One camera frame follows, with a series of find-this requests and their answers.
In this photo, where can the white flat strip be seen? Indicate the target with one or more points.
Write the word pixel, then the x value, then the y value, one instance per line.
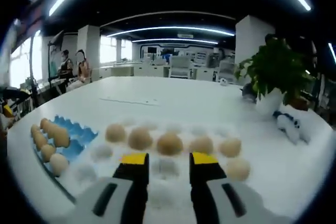
pixel 131 101

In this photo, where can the row of white desks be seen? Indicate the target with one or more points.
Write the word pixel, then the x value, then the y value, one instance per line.
pixel 118 70

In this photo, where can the black wall monitor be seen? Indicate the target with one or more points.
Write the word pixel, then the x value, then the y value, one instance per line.
pixel 151 49

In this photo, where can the single brown egg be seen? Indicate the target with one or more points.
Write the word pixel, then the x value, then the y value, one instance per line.
pixel 51 129
pixel 40 140
pixel 48 153
pixel 61 137
pixel 35 129
pixel 44 123
pixel 59 165

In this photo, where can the white table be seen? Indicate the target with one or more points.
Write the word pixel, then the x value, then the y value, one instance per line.
pixel 183 113

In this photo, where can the black light stand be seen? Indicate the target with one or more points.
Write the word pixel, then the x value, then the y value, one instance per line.
pixel 50 72

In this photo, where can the white plastic egg holder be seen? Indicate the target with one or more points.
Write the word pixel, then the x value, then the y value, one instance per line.
pixel 162 167

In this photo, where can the white square pillar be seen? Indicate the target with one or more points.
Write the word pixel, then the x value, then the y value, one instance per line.
pixel 90 40
pixel 249 40

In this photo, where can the small white device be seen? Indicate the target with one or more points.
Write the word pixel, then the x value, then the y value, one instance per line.
pixel 223 82

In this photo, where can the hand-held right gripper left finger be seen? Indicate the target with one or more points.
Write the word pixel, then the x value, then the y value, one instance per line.
pixel 131 182

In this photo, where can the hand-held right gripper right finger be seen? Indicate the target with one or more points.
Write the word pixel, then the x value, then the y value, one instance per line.
pixel 204 182

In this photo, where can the dark grey object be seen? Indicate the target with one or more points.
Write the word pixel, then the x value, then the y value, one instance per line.
pixel 249 91

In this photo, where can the ceiling air conditioner vent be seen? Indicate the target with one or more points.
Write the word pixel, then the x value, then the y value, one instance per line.
pixel 185 35

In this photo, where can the blue egg tray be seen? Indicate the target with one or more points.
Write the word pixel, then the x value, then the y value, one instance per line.
pixel 81 134

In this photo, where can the batch of brown eggs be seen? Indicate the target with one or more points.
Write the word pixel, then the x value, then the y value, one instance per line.
pixel 170 144

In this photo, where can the green potted plant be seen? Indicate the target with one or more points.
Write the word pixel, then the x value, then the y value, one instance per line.
pixel 278 69

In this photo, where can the white office chair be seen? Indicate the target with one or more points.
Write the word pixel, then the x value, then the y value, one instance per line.
pixel 180 66
pixel 227 70

